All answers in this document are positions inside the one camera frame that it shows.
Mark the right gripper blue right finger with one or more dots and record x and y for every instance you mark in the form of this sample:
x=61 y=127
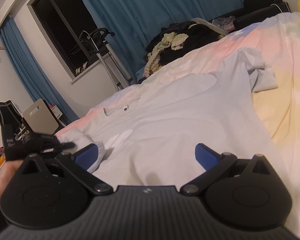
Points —
x=216 y=165

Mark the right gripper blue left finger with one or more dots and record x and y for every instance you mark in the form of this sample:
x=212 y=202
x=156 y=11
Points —
x=78 y=164

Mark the light grey t-shirt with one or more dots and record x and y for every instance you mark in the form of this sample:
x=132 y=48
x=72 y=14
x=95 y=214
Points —
x=150 y=140

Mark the pile of dark clothes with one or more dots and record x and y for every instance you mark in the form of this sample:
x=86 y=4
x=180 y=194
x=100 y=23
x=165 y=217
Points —
x=177 y=40

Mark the person's left hand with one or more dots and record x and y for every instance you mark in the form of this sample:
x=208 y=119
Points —
x=7 y=172

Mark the beige chair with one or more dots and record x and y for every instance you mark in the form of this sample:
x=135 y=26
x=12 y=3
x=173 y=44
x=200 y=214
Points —
x=39 y=118

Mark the narrow blue curtain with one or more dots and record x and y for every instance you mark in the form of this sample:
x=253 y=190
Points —
x=29 y=71

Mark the pastel rainbow bed cover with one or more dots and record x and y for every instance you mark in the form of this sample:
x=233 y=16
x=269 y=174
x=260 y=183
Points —
x=42 y=200

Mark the dark window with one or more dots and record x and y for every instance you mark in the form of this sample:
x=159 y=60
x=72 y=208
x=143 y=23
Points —
x=64 y=21

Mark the large blue curtain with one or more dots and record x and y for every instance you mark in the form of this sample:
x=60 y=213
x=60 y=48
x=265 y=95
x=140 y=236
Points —
x=136 y=22

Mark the black sofa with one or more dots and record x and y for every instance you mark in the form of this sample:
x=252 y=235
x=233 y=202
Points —
x=254 y=11

